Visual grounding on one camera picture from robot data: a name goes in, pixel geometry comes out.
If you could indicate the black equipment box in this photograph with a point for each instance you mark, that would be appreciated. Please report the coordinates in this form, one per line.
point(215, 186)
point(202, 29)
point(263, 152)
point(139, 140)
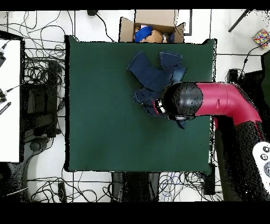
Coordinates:
point(40, 105)

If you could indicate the blue cloth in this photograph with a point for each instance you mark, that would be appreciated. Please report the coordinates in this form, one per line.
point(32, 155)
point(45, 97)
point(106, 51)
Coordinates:
point(142, 33)

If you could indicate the grey round stand foot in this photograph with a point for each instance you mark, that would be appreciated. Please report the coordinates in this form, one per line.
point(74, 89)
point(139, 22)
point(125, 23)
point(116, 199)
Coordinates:
point(35, 146)

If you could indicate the dark green covered furniture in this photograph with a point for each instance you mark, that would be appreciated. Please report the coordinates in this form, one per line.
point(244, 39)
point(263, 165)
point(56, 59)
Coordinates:
point(266, 74)

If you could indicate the dark green table cloth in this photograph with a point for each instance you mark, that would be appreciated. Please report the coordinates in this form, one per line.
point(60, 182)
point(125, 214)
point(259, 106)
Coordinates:
point(105, 137)

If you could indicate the small black object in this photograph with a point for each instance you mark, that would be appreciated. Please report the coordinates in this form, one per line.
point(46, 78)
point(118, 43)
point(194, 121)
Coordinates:
point(92, 12)

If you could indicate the tan cloth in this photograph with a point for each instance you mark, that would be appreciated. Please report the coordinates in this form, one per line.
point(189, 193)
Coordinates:
point(155, 37)

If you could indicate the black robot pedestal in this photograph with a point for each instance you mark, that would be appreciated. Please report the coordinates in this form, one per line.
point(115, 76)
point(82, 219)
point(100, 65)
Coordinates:
point(135, 186)

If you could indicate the white table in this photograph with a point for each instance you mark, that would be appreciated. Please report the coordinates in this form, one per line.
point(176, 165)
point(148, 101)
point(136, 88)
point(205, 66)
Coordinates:
point(10, 131)

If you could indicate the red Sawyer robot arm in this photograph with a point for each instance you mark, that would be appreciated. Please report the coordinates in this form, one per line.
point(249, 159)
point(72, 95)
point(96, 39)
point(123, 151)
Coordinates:
point(221, 99)

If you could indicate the colourful patterned item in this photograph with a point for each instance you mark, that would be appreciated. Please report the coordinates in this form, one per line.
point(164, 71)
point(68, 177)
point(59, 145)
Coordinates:
point(262, 38)

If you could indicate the blue denim jeans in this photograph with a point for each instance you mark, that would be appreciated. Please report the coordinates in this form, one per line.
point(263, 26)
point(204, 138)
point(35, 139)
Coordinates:
point(151, 78)

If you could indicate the brown cardboard box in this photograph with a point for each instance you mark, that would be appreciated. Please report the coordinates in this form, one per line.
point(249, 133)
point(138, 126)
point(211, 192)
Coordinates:
point(154, 18)

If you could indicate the grey metal bar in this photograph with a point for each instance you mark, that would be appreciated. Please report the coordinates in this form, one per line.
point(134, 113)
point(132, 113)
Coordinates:
point(239, 21)

